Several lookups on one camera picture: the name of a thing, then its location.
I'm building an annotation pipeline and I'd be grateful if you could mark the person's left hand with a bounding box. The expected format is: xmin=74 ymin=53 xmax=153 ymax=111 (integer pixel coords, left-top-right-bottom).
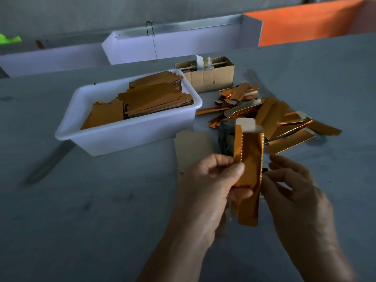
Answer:
xmin=173 ymin=154 xmax=254 ymax=248

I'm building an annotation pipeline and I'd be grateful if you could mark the person's right hand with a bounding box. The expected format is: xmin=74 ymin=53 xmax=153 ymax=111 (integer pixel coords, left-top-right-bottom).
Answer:
xmin=260 ymin=154 xmax=340 ymax=253

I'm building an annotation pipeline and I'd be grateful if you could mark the gold foil carton box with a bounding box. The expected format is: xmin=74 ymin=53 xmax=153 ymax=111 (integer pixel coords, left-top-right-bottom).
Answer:
xmin=233 ymin=117 xmax=265 ymax=227

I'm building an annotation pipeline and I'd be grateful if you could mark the person's left forearm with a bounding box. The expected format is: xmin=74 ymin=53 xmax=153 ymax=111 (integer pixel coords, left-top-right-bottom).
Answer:
xmin=136 ymin=230 xmax=219 ymax=282

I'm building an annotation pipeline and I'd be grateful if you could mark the person's right forearm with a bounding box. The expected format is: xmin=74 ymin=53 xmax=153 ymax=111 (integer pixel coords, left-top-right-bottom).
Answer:
xmin=289 ymin=239 xmax=358 ymax=282

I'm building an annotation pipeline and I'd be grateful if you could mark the beige flat card piece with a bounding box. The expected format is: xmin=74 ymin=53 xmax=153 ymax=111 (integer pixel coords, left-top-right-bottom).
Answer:
xmin=174 ymin=130 xmax=218 ymax=174

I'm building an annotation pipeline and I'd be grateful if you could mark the pile of folded gold boxes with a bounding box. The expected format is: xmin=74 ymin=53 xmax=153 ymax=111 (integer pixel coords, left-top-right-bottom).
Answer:
xmin=195 ymin=81 xmax=343 ymax=155

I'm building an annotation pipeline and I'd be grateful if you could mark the brown cardboard box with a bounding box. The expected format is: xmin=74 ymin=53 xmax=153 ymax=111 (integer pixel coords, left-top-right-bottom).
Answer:
xmin=175 ymin=56 xmax=236 ymax=94

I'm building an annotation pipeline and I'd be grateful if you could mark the stack of flat gold cartons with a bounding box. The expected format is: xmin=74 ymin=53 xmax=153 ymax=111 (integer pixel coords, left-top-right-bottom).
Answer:
xmin=81 ymin=70 xmax=194 ymax=130

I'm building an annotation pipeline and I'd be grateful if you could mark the white plastic bin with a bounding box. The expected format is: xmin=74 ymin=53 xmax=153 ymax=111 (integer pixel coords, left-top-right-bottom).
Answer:
xmin=55 ymin=69 xmax=203 ymax=157

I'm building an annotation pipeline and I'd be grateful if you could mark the white tape roll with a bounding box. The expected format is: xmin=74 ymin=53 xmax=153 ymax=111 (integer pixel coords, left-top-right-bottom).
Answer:
xmin=195 ymin=55 xmax=213 ymax=71

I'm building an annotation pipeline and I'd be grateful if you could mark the white sheet metal tray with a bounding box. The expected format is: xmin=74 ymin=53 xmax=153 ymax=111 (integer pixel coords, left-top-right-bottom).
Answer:
xmin=101 ymin=14 xmax=264 ymax=66

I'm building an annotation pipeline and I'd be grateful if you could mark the orange bin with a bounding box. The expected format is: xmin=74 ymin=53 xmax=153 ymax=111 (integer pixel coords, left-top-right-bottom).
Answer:
xmin=243 ymin=0 xmax=376 ymax=47

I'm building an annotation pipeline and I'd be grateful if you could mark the long white panel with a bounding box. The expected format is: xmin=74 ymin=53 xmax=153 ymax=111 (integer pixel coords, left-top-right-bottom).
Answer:
xmin=0 ymin=42 xmax=111 ymax=78

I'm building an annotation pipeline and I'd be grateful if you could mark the bright green object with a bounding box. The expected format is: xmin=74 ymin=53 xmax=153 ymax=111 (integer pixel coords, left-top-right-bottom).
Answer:
xmin=0 ymin=33 xmax=23 ymax=44

